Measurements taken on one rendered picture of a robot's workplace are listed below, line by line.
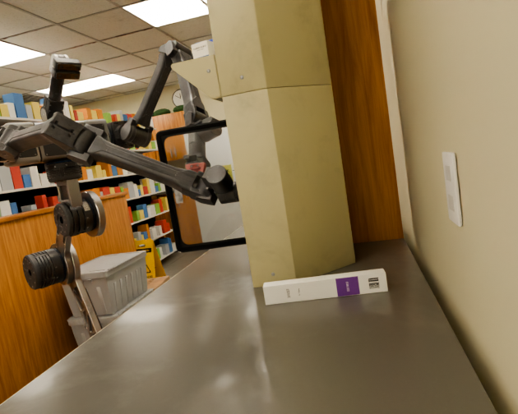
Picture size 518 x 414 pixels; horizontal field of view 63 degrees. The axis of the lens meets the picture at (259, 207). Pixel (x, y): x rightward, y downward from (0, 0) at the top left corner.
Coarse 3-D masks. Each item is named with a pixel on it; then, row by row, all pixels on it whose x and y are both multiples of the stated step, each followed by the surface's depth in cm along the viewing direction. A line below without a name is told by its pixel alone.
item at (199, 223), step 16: (224, 128) 131; (176, 144) 133; (192, 144) 132; (208, 144) 132; (224, 144) 131; (176, 160) 134; (192, 160) 133; (208, 160) 132; (224, 160) 132; (176, 208) 136; (192, 208) 135; (208, 208) 134; (224, 208) 134; (192, 224) 136; (208, 224) 135; (224, 224) 135; (240, 224) 134; (192, 240) 136; (208, 240) 136
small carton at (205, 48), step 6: (204, 42) 107; (210, 42) 108; (192, 48) 109; (198, 48) 108; (204, 48) 107; (210, 48) 108; (192, 54) 109; (198, 54) 108; (204, 54) 107; (210, 54) 107
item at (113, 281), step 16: (112, 256) 342; (128, 256) 331; (144, 256) 342; (96, 272) 291; (112, 272) 296; (128, 272) 320; (144, 272) 343; (64, 288) 300; (96, 288) 295; (112, 288) 298; (128, 288) 318; (144, 288) 342; (96, 304) 298; (112, 304) 297
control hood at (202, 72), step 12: (192, 60) 99; (204, 60) 99; (180, 72) 100; (192, 72) 100; (204, 72) 99; (216, 72) 98; (192, 84) 100; (204, 84) 99; (216, 84) 99; (216, 96) 99
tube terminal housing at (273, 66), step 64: (256, 0) 95; (320, 0) 107; (256, 64) 96; (320, 64) 105; (256, 128) 98; (320, 128) 105; (256, 192) 101; (320, 192) 105; (256, 256) 103; (320, 256) 106
